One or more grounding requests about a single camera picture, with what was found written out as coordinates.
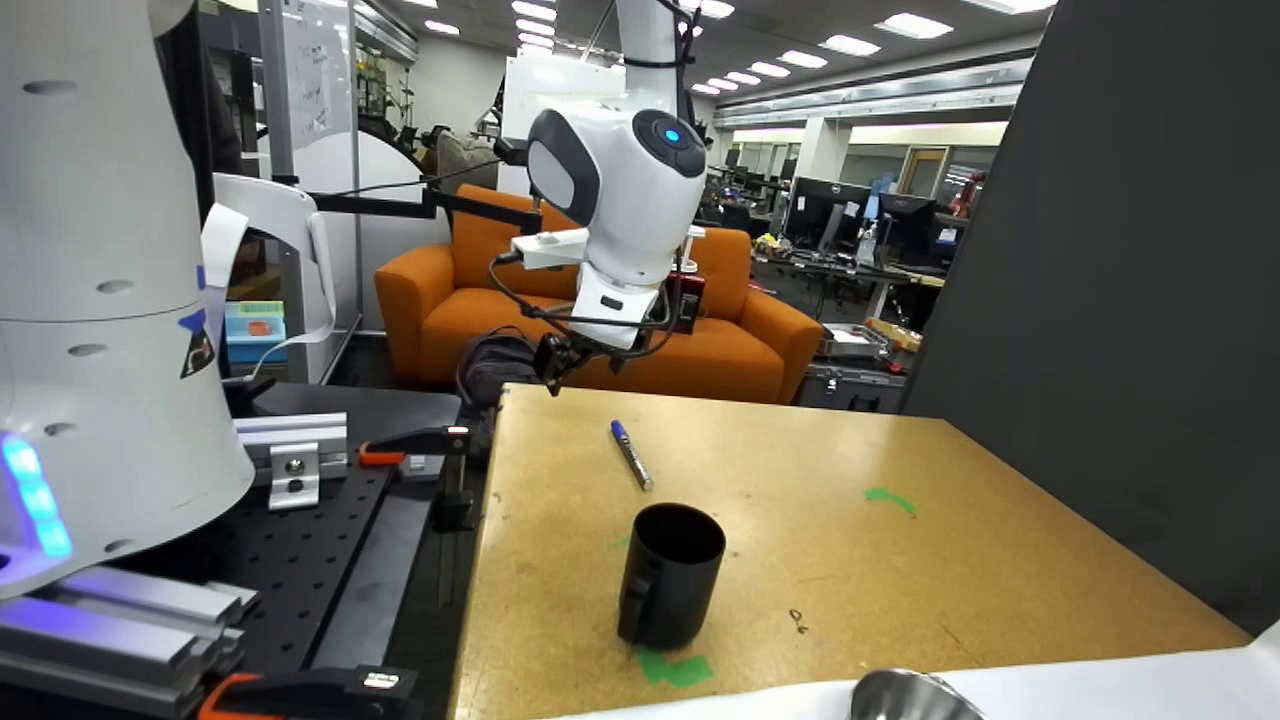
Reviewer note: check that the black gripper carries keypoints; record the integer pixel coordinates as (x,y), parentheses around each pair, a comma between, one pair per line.
(561,355)

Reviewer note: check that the blue marker pen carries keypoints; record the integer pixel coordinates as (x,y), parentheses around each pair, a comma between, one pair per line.
(629,455)

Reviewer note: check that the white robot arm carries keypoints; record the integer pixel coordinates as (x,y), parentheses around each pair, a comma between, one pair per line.
(115,420)

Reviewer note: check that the black mug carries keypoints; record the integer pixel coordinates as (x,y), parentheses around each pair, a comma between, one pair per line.
(673,557)

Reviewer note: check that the green tape under mug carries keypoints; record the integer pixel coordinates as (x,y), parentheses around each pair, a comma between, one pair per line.
(673,668)

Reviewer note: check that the black backpack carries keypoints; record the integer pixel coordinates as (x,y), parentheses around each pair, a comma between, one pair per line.
(490,366)

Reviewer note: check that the orange sofa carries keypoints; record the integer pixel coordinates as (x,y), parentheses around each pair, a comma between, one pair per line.
(747,345)

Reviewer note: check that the red microwave oven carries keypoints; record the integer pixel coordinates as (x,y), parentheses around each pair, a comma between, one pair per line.
(687,290)

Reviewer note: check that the black optical breadboard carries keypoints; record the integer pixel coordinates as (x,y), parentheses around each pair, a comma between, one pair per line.
(324,579)

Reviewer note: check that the white whiteboard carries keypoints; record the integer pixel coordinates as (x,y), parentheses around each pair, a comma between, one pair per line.
(539,83)

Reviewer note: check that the green tape mark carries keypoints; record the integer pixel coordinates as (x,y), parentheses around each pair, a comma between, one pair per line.
(890,501)

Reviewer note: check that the orange black clamp front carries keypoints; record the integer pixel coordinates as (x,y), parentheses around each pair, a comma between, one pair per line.
(318,693)

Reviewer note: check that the silver metal bowl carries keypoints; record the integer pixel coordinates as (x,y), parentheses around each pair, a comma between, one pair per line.
(897,693)

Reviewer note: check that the aluminium extrusion rails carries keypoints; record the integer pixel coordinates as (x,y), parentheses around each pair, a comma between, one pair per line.
(125,643)

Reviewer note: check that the dark grey partition panel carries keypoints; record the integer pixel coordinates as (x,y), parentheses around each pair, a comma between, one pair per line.
(1113,308)

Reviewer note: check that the orange handled clamp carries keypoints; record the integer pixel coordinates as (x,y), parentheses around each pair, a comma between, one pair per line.
(427,441)

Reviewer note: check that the silver aluminium bracket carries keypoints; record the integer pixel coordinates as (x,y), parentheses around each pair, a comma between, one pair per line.
(296,455)

